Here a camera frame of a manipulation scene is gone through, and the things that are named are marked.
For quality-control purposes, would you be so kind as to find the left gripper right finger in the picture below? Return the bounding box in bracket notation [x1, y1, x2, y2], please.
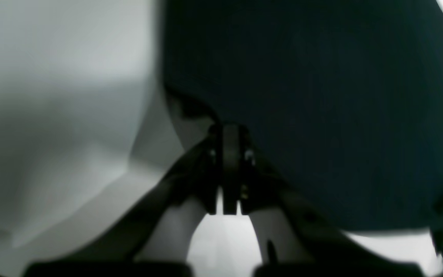
[239, 127, 391, 266]

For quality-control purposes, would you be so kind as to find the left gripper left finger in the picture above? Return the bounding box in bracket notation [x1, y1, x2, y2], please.
[64, 127, 222, 263]

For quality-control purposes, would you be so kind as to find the black T-shirt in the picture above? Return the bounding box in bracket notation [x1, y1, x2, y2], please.
[162, 0, 443, 254]

